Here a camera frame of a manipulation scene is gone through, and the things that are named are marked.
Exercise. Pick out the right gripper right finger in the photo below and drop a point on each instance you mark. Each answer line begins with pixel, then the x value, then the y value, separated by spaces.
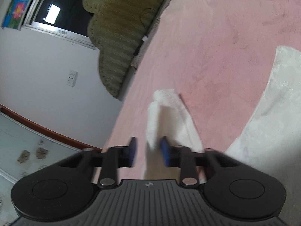
pixel 230 187

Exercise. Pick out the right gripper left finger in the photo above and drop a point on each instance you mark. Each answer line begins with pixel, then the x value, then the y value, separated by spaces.
pixel 68 187

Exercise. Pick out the white pants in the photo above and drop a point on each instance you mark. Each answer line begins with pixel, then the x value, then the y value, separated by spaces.
pixel 269 142

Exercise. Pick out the glass wardrobe door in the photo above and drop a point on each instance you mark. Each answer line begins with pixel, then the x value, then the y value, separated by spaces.
pixel 24 151

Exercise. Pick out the pink bed blanket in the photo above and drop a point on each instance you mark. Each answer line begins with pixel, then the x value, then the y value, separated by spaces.
pixel 217 55

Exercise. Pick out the dark window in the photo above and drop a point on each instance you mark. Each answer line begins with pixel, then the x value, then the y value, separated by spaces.
pixel 65 19

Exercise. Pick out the olive green headboard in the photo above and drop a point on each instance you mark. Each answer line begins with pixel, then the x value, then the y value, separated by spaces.
pixel 116 29

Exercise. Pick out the white wall switch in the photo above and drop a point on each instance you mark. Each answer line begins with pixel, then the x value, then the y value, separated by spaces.
pixel 72 78

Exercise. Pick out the colourful floral wall picture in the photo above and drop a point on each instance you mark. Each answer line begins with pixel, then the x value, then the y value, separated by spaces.
pixel 15 14

